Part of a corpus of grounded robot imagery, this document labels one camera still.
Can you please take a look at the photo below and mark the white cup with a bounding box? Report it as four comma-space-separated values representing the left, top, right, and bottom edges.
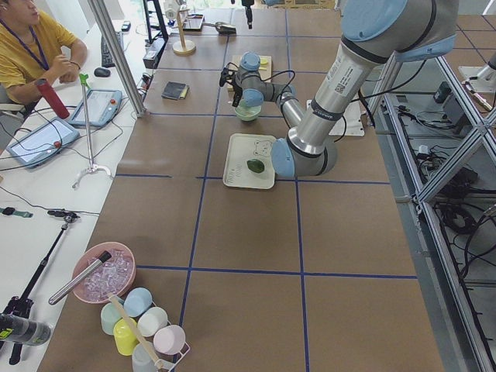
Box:
137, 306, 168, 337

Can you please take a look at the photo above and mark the folded grey yellow cloth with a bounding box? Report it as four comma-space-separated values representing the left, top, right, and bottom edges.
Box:
161, 81, 189, 101

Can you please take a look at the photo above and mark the teach pendant tablet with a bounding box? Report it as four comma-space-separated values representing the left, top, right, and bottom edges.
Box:
7, 118, 80, 168
66, 89, 123, 128

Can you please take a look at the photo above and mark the smart watch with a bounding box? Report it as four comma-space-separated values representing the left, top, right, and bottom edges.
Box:
0, 207, 33, 218

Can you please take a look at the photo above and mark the pink bowl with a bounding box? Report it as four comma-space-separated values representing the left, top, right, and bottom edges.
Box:
73, 242, 136, 305

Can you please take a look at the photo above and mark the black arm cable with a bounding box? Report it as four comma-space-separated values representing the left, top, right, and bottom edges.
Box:
263, 70, 296, 96

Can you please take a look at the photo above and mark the wooden cutting board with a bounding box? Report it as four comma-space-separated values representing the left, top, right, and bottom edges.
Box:
229, 52, 272, 93

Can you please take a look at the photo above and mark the far teach pendant tablet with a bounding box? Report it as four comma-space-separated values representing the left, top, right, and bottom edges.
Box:
66, 89, 123, 128

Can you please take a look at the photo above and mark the black computer mouse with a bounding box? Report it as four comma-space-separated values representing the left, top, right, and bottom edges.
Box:
94, 67, 111, 78

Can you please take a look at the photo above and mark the red bottle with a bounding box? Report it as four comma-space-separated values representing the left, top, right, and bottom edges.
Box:
35, 78, 70, 119

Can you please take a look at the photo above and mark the black tray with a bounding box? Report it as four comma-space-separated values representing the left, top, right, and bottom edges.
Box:
183, 14, 205, 32

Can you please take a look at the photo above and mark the green avocado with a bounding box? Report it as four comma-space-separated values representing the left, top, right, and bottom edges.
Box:
246, 159, 265, 174

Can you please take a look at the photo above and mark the metal stand with green clip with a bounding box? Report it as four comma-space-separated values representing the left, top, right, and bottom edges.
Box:
71, 73, 113, 190

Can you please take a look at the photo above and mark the aluminium frame post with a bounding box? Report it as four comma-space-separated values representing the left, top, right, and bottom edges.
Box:
88, 0, 146, 118

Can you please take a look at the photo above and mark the pink cup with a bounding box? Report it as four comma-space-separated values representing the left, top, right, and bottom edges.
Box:
153, 325, 186, 355

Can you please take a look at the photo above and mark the wooden mug tree stand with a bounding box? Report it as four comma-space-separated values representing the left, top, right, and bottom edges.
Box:
165, 2, 196, 57

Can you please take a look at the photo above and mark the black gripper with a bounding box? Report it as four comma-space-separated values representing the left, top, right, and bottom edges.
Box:
231, 80, 243, 107

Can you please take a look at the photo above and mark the near teach pendant tablet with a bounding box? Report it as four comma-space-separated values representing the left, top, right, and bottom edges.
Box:
7, 118, 80, 168

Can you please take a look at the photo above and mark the steel tube in bowl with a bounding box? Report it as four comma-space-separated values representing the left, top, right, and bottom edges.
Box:
48, 250, 112, 305

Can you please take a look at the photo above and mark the blue cup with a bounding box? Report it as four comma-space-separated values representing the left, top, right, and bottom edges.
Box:
123, 288, 153, 318

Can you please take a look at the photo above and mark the cream bear serving tray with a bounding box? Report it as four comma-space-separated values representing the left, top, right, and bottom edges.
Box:
223, 133, 276, 190

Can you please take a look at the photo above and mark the metal scoop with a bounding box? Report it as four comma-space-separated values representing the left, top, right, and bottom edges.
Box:
202, 22, 236, 36

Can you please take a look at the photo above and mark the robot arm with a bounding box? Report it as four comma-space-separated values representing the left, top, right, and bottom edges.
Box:
219, 0, 459, 177

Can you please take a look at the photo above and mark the yellow cup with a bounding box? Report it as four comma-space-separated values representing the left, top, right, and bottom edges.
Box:
113, 319, 140, 357

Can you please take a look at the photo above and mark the grey cup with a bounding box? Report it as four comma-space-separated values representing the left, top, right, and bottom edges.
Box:
132, 343, 157, 372

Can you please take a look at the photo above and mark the black tripod stick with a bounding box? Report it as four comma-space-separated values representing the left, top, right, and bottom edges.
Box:
1, 209, 80, 365

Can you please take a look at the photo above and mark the wooden cup rack handle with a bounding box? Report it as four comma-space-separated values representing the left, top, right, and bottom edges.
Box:
108, 294, 164, 370

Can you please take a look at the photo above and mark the light green bowl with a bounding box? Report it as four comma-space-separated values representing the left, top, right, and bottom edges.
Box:
234, 101, 262, 122

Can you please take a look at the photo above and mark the black keyboard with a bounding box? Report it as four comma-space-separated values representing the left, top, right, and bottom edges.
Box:
100, 30, 126, 69

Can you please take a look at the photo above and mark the mint green cup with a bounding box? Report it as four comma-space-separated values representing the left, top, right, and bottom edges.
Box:
100, 302, 122, 336

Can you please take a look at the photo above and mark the person in yellow shirt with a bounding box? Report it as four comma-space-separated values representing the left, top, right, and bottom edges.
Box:
1, 1, 88, 105

